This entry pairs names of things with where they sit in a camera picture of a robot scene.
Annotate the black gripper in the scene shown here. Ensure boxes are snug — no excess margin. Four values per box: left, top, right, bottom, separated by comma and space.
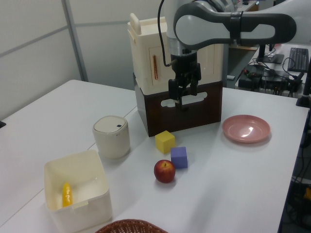
168, 52, 202, 113

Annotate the dark brown crate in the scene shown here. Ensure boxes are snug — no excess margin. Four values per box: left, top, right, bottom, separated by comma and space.
134, 72, 224, 138

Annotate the cream toy cabinet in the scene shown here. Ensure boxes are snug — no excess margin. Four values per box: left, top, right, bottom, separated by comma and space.
127, 16, 224, 95

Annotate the yellow cube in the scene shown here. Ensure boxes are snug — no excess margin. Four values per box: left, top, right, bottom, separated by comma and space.
155, 130, 176, 154

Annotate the purple cube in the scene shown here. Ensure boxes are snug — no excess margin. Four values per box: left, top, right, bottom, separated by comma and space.
170, 146, 189, 169

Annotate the pink plate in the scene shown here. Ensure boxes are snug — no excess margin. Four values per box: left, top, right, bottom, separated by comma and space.
222, 115, 271, 144

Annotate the cream rounded block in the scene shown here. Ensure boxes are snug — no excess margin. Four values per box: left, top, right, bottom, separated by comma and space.
129, 13, 142, 36

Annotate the black electronics box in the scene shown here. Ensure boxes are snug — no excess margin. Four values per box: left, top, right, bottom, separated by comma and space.
237, 65, 305, 96

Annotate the red apple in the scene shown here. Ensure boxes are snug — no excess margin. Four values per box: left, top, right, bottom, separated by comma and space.
154, 159, 176, 183

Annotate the cream lidded round canister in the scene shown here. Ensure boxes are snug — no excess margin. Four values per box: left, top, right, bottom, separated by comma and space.
92, 116, 131, 160

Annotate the black monitor stand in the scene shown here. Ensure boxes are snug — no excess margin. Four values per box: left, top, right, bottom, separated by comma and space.
255, 43, 285, 65

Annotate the black keyboard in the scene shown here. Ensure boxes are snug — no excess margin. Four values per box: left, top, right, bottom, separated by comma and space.
287, 47, 310, 72

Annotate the white square bin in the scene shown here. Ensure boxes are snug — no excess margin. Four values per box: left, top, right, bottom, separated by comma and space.
43, 149, 113, 233

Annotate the brown wicker basket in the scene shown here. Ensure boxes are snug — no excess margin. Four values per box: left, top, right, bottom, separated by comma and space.
94, 218, 169, 233

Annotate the yellow toy banana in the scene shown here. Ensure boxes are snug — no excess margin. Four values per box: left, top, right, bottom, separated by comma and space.
62, 182, 74, 208

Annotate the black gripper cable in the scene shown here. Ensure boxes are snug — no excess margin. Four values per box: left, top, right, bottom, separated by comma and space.
157, 0, 176, 67

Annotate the grey partition frame post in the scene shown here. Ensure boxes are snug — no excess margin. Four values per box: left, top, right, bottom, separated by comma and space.
63, 0, 88, 83

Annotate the black clamp post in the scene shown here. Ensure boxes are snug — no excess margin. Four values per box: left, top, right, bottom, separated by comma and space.
295, 69, 311, 108

